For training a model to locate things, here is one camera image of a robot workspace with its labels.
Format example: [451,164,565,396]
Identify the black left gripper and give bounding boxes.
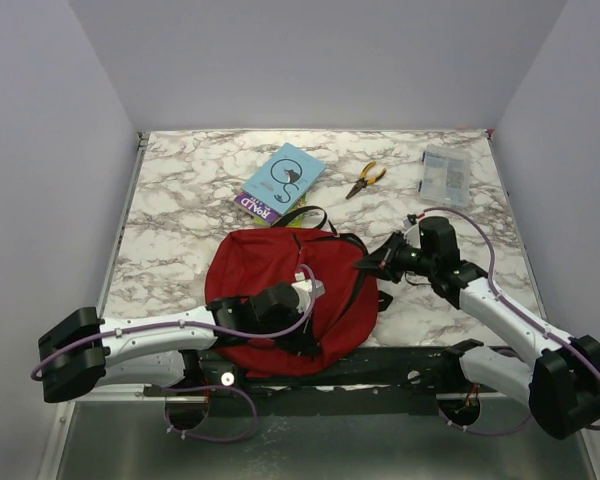
[254,305,319,358]

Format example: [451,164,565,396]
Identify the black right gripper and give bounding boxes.
[355,229,437,283]

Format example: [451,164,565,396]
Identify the red student backpack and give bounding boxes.
[205,212,393,378]

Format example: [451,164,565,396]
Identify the light blue book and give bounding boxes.
[242,143,326,215]

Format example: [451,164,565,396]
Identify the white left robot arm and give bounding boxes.
[31,279,325,403]

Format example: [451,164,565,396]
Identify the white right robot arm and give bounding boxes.
[355,208,600,439]

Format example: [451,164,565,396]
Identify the clear plastic organizer box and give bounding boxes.
[418,145,471,209]

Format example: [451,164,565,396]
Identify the purple Roald Dahl book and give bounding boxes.
[234,191,282,226]

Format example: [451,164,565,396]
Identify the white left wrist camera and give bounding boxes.
[291,272,325,312]

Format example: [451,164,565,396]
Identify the yellow handled pliers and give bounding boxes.
[345,160,387,200]

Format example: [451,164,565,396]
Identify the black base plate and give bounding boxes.
[145,347,478,420]

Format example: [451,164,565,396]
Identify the aluminium mounting rail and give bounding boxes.
[74,385,207,404]

